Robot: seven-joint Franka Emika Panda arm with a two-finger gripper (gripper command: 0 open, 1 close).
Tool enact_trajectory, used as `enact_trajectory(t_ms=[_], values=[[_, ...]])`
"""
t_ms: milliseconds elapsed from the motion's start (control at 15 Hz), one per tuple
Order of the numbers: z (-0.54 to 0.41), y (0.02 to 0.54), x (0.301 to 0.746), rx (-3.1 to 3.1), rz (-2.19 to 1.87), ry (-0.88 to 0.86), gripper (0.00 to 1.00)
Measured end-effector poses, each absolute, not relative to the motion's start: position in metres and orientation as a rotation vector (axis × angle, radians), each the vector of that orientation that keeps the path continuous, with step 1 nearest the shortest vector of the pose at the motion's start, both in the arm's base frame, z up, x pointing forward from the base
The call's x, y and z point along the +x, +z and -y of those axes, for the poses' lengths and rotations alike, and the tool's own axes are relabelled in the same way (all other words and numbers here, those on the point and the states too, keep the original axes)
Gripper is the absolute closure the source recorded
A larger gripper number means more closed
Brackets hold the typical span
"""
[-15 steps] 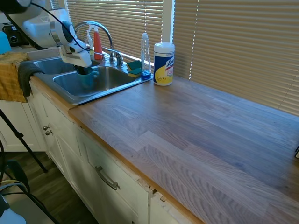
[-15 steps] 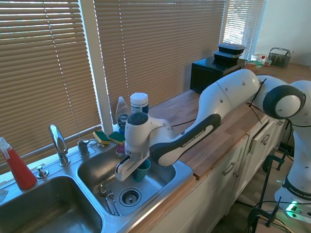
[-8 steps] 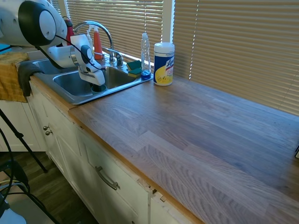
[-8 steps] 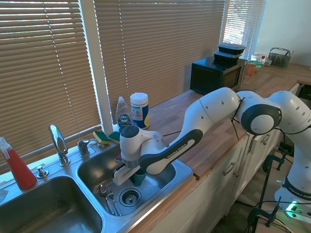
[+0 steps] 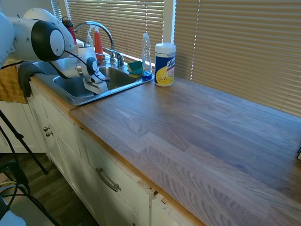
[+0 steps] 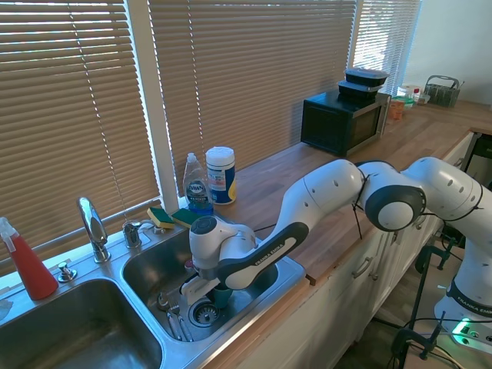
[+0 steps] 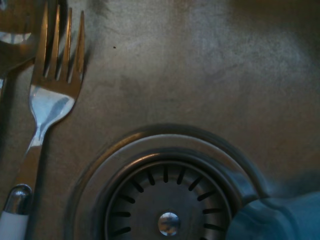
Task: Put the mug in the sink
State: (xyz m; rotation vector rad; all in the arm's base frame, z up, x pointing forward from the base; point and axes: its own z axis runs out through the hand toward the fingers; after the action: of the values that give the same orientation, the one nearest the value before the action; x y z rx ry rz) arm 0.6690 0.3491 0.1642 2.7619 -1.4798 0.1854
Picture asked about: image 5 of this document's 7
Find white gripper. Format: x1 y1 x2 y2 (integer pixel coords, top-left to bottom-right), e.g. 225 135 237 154
82 76 109 95

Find stainless steel double sink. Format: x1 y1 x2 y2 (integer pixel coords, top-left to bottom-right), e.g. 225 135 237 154
30 58 155 106

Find red spray bottle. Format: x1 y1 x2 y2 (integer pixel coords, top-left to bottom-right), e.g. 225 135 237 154
88 25 104 61

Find yellow green sponge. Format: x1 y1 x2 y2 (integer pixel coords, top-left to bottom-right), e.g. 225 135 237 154
128 68 143 80
127 60 143 71

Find clear dish soap bottle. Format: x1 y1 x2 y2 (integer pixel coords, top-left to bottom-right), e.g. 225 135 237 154
141 32 152 81

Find chrome faucet spout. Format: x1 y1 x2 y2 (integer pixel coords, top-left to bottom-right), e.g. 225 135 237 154
73 20 116 64

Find red water bottle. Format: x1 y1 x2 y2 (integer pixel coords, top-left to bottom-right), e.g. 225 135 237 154
61 16 77 45

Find tan window blind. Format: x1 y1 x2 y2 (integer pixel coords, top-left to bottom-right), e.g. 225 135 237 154
175 0 301 118
65 0 165 61

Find white kitchen cabinet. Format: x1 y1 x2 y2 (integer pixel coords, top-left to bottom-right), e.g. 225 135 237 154
0 80 203 226

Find grey towel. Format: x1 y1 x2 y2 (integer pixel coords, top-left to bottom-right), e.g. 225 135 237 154
18 62 44 98

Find disinfecting wipes canister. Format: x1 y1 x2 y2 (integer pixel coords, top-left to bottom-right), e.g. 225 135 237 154
154 42 176 87

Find yellow cloth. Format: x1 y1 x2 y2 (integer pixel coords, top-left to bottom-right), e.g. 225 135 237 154
0 65 28 104

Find black tripod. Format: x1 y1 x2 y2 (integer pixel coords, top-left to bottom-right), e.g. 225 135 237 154
0 109 49 176

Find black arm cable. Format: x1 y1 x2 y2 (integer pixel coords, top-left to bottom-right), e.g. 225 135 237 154
48 49 109 82

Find chrome faucet lever handle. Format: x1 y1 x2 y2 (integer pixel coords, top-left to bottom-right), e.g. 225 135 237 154
108 48 125 69

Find metal cabinet bar handle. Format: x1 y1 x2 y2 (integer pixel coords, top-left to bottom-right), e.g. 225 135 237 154
95 167 121 193

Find floor cables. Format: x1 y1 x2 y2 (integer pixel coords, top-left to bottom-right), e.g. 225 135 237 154
0 162 59 226

